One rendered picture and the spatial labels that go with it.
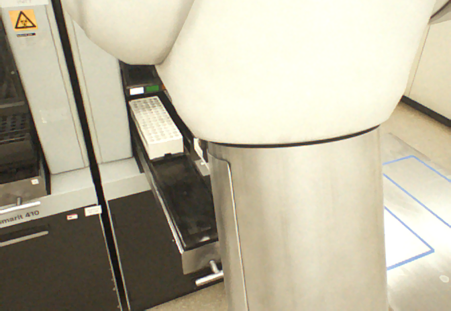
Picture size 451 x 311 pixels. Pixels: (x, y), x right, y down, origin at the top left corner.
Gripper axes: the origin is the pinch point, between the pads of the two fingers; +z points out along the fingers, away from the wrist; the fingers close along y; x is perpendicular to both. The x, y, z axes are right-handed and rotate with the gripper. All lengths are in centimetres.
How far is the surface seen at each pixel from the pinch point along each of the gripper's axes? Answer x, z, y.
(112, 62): 30.3, -14.9, -21.1
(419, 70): 127, 58, 216
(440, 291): -46, 10, 24
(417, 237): -34.5, 10.2, 30.9
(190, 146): 21.9, 11.9, -3.0
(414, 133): 94, 92, 189
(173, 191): 2.2, 11.3, -13.8
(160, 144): 16.6, 5.6, -13.3
